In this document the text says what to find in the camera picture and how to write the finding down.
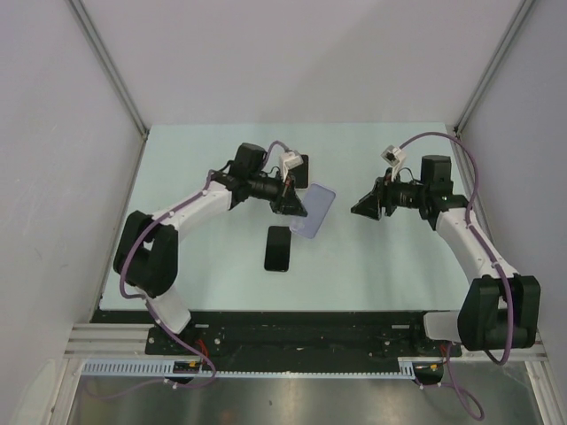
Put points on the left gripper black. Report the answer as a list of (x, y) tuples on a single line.
[(287, 202)]

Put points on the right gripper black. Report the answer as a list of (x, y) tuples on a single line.
[(382, 193)]

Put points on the lilac silicone phone case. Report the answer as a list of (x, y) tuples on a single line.
[(317, 202)]

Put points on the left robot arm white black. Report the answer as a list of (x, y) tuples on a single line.
[(147, 256)]

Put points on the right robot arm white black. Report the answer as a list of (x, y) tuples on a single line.
[(501, 308)]

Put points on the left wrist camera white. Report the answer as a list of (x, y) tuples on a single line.
[(289, 160)]

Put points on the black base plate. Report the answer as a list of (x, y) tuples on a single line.
[(309, 340)]

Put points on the right side aluminium rail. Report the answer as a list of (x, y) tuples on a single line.
[(522, 202)]

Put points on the aluminium rail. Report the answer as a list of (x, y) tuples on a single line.
[(107, 341), (522, 202)]

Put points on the front aluminium rail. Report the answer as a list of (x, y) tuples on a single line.
[(107, 341)]

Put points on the right aluminium frame post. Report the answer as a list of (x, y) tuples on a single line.
[(512, 31)]

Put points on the aluminium frame post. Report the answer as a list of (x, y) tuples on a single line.
[(512, 31), (105, 60)]

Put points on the grey slotted cable duct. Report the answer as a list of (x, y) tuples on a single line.
[(185, 368)]

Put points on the left aluminium frame post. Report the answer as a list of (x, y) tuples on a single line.
[(105, 60)]

